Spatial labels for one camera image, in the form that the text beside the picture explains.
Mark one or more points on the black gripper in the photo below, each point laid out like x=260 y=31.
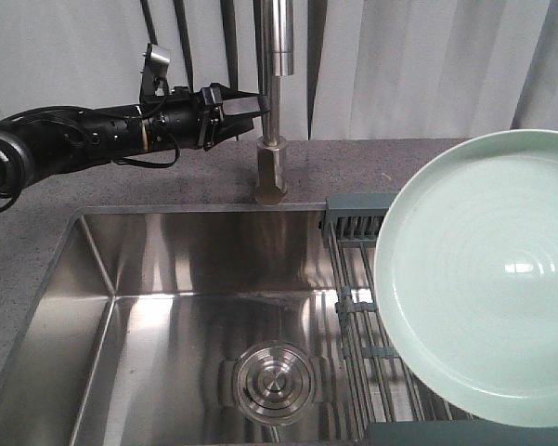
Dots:
x=195 y=120

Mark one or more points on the stainless steel faucet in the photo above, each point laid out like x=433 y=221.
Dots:
x=274 y=51

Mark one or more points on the light green round plate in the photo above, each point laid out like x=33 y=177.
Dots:
x=466 y=276

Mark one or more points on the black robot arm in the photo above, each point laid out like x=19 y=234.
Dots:
x=57 y=140

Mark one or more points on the grey metal dish rack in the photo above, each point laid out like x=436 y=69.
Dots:
x=391 y=406

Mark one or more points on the white pleated curtain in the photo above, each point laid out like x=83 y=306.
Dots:
x=362 y=69

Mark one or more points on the stainless steel sink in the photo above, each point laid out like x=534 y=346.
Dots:
x=140 y=307

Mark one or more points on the round steel sink drain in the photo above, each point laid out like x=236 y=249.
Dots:
x=272 y=383

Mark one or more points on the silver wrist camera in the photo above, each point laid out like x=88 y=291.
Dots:
x=154 y=72

